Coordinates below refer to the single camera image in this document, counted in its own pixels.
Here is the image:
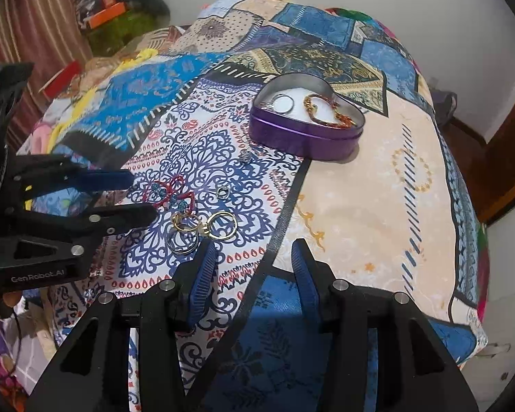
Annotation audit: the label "gold hoop earring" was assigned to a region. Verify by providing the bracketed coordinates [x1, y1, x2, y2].
[204, 211, 238, 240]
[171, 215, 207, 236]

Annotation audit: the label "gold chain bracelet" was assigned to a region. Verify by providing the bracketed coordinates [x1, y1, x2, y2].
[303, 93, 362, 130]

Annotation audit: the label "silver hoop ring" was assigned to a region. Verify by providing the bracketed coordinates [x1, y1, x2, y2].
[276, 93, 297, 116]

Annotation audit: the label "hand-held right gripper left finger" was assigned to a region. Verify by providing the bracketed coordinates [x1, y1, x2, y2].
[26, 237, 219, 412]

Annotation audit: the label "striped brown curtain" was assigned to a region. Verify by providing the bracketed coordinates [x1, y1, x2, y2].
[0, 0, 96, 149]

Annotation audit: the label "black cable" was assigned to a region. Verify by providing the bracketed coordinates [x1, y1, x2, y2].
[9, 300, 30, 359]

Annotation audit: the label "patchwork printed blanket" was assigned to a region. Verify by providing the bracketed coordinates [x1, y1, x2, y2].
[17, 0, 491, 412]

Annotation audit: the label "purple heart-shaped tin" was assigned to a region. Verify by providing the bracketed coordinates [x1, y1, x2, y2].
[249, 73, 366, 162]

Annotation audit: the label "red blue beaded earrings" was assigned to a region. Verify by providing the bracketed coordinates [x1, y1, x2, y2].
[142, 175, 197, 216]

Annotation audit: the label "orange box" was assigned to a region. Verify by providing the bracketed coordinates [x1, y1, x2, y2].
[85, 2, 128, 29]

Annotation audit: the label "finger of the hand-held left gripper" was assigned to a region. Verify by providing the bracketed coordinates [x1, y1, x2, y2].
[0, 203, 159, 272]
[9, 154, 135, 193]

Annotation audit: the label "red flat box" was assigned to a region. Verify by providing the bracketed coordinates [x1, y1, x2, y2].
[38, 60, 83, 100]

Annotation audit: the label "white foam pad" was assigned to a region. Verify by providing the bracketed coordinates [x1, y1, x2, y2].
[266, 87, 357, 128]

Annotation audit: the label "silver bangle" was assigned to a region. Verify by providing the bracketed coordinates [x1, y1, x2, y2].
[166, 229, 202, 255]

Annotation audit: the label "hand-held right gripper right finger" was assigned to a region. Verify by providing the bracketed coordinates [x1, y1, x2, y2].
[291, 237, 481, 412]

